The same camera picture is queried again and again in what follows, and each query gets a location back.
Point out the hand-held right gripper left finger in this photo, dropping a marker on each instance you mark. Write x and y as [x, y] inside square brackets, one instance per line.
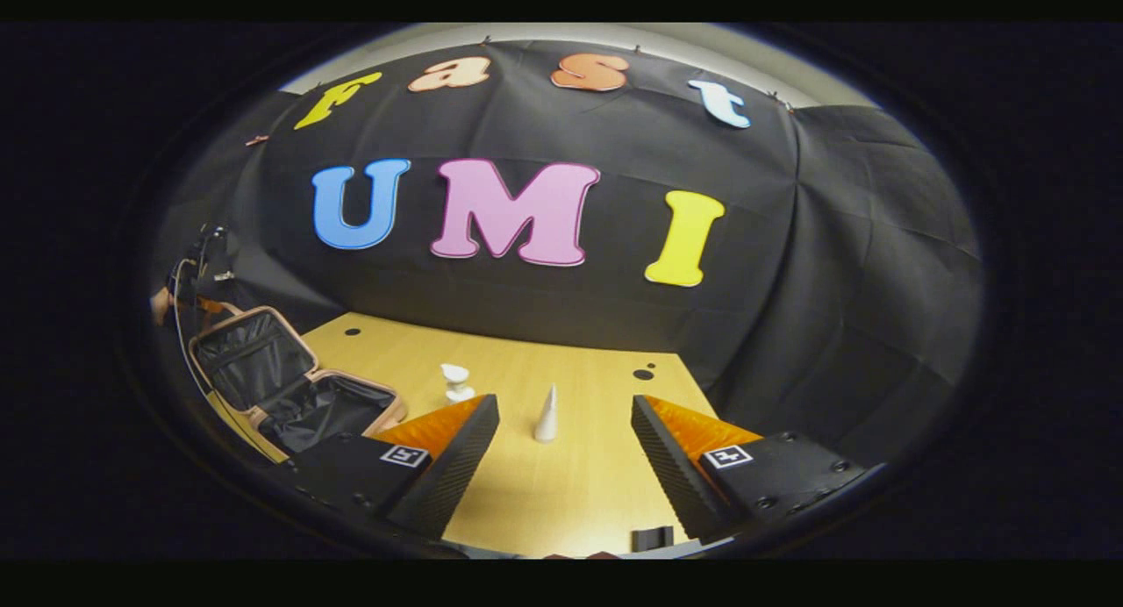
[439, 480]

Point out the black backdrop cloth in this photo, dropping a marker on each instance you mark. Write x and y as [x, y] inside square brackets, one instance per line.
[790, 239]

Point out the black table bracket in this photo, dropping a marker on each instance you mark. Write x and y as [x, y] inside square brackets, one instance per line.
[654, 538]

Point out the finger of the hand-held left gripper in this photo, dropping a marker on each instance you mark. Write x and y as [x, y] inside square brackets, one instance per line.
[215, 307]

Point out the white pump bottle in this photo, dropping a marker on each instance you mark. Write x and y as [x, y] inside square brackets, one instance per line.
[455, 377]

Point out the white tube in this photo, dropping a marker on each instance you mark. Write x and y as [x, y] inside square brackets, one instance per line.
[547, 423]

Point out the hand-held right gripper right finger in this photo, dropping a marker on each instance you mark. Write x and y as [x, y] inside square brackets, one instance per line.
[675, 475]

